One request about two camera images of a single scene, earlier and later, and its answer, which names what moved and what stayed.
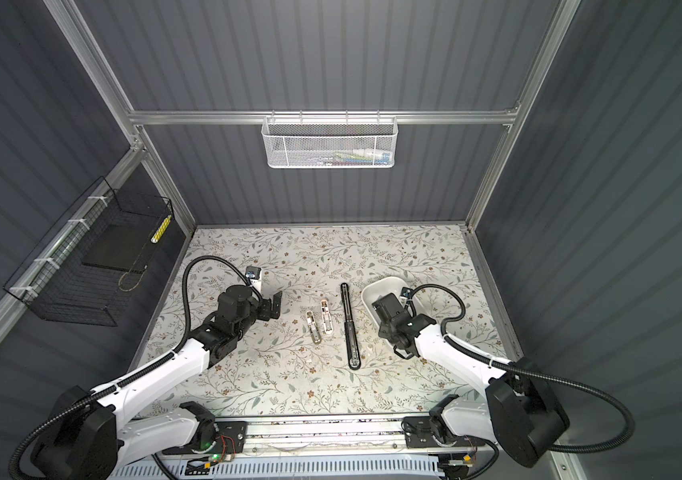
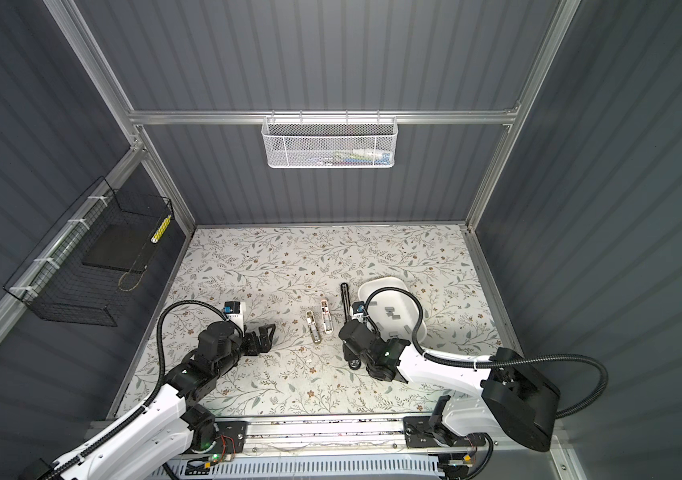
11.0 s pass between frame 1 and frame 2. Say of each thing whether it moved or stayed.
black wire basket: stayed
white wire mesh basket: stayed
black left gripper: moved
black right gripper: moved
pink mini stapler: stayed
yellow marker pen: stayed
